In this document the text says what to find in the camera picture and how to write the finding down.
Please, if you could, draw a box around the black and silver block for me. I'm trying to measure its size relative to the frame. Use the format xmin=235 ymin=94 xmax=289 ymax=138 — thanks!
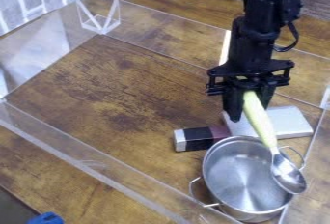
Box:
xmin=173 ymin=126 xmax=231 ymax=152

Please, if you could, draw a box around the clear acrylic corner bracket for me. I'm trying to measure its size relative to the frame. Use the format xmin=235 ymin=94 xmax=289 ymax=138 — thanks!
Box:
xmin=76 ymin=0 xmax=121 ymax=35

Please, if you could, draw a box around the grey flat metal box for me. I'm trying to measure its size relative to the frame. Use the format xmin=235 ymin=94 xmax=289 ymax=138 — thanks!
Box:
xmin=223 ymin=106 xmax=312 ymax=139

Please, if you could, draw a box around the blue object at corner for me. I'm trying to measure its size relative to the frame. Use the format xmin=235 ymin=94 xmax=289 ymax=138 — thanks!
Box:
xmin=25 ymin=211 xmax=64 ymax=224

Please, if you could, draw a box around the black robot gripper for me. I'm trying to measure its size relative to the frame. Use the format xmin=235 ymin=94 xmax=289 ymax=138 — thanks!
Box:
xmin=205 ymin=16 xmax=293 ymax=123

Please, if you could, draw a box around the clear acrylic barrier panel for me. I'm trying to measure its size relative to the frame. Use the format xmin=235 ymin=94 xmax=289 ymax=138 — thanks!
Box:
xmin=0 ymin=0 xmax=330 ymax=224

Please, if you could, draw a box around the yellow handled metal spoon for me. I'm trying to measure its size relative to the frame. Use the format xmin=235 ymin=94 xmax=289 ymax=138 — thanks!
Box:
xmin=241 ymin=91 xmax=307 ymax=194

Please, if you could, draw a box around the small silver pot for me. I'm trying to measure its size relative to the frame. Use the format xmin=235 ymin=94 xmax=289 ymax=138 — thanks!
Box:
xmin=189 ymin=136 xmax=307 ymax=223

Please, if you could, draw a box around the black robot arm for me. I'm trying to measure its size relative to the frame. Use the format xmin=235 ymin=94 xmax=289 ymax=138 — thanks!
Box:
xmin=207 ymin=0 xmax=302 ymax=122

